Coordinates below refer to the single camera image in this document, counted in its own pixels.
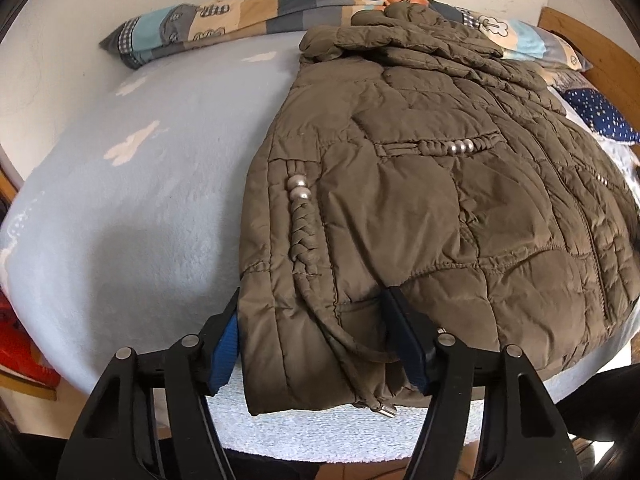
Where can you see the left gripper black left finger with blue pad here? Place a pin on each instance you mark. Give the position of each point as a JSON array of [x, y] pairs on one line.
[[148, 415]]

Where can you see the brown quilted hooded jacket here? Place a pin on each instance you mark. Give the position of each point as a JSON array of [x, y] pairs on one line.
[[410, 153]]

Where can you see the red object beside bed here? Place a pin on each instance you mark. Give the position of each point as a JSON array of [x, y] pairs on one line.
[[19, 355]]

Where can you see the light blue cloud bedsheet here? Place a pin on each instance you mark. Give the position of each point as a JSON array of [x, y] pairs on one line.
[[128, 234]]

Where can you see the wooden furniture at left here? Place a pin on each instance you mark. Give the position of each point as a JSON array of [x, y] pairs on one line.
[[7, 190]]

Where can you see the navy dotted pillow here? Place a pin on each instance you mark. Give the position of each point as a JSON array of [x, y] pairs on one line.
[[600, 115]]

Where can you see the wooden headboard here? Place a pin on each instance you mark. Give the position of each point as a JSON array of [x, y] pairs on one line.
[[613, 71]]

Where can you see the patchwork patterned rolled blanket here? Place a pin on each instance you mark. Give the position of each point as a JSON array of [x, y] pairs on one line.
[[150, 36]]

